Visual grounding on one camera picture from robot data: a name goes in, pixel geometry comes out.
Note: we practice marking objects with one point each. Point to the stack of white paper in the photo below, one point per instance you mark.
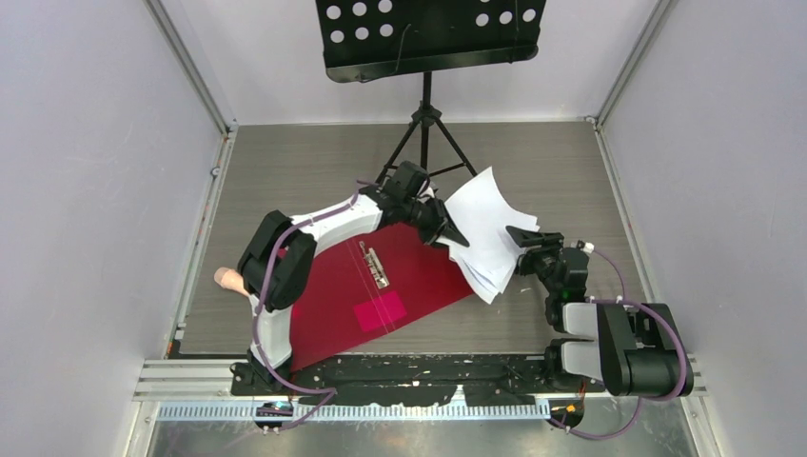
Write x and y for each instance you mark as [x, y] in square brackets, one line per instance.
[482, 215]

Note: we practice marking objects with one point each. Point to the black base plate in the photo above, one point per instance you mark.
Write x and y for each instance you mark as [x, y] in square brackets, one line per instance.
[411, 380]

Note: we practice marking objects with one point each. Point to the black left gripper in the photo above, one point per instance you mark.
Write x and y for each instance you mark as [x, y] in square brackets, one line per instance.
[442, 226]

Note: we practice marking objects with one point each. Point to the aluminium frame rail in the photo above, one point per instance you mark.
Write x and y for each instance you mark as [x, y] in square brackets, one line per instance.
[286, 412]

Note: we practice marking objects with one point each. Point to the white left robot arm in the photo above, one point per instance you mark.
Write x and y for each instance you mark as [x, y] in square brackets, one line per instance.
[278, 259]

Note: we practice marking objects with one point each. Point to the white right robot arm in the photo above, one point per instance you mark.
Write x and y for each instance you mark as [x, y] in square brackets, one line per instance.
[631, 348]

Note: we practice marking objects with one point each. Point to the red plastic folder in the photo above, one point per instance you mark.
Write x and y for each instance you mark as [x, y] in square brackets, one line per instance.
[341, 307]

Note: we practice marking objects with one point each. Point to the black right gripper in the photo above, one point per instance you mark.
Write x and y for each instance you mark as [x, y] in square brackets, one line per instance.
[550, 242]

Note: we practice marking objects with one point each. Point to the metal folder clip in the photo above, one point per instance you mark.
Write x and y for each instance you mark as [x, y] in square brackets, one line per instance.
[374, 265]

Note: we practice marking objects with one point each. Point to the pink plastic cylinder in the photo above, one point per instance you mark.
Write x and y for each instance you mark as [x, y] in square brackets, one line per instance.
[230, 279]

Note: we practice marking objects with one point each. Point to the black music stand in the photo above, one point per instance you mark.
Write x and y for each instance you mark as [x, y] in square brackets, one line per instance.
[365, 41]

